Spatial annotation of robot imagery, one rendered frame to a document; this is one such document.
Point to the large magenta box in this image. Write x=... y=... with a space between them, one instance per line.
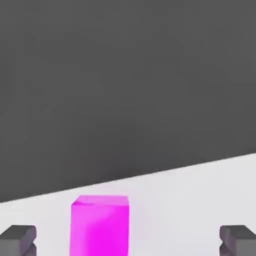
x=99 y=228

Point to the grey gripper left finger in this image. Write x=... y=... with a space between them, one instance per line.
x=16 y=241

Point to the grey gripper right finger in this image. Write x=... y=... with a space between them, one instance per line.
x=240 y=241

